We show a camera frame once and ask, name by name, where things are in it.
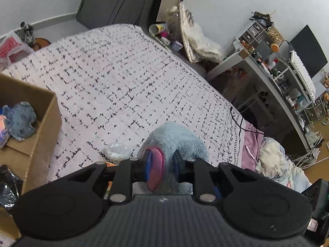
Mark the light blue plush toy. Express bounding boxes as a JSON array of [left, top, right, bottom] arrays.
[[137, 121, 209, 195]]

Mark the crumpled floral bedding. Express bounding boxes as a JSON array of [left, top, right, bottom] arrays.
[[255, 137, 312, 193]]

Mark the white patterned bed blanket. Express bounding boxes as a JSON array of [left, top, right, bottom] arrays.
[[5, 24, 244, 181]]

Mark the cardboard box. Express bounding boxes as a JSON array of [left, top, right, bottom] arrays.
[[1, 74, 62, 240]]

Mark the denim blue plush toy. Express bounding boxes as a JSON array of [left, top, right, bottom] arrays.
[[2, 101, 37, 142]]

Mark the beige tote bag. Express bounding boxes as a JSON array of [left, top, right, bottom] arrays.
[[178, 2, 225, 64]]

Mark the white desk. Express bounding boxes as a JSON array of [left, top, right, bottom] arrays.
[[205, 39, 315, 152]]

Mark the pink glowing toy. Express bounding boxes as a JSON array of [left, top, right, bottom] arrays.
[[0, 115, 10, 148]]

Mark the paper cup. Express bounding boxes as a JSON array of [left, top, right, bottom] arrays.
[[148, 23, 169, 35]]

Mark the white keyboard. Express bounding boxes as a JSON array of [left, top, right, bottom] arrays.
[[290, 50, 316, 103]]

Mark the grey drawer organizer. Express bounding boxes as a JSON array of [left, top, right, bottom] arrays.
[[237, 21, 273, 60]]

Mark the black monitor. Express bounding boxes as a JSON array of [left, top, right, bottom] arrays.
[[290, 25, 328, 78]]

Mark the red white plastic bag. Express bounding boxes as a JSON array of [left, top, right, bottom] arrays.
[[1, 31, 34, 68]]

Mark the dark grey door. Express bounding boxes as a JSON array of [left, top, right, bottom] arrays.
[[76, 0, 161, 30]]

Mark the black cable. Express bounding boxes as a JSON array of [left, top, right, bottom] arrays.
[[229, 105, 265, 135]]

